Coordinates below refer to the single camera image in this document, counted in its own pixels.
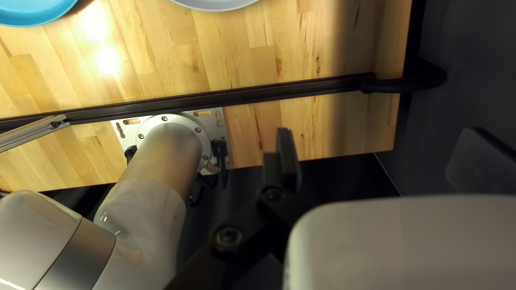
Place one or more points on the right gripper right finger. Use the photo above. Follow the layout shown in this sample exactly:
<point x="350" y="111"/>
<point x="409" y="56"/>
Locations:
<point x="483" y="169"/>

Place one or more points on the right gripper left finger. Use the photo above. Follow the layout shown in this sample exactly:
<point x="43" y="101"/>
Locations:
<point x="282" y="169"/>

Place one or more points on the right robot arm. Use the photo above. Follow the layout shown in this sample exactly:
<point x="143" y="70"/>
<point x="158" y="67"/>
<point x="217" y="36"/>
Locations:
<point x="161" y="169"/>

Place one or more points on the grey round plate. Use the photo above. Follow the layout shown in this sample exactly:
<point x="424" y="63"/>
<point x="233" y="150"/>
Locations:
<point x="213" y="4"/>

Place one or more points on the teal round plate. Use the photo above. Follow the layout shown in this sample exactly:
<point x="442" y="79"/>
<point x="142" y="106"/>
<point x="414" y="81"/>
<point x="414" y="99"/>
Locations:
<point x="32" y="12"/>

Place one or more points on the black frame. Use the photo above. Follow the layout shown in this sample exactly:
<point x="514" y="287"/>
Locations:
<point x="242" y="96"/>

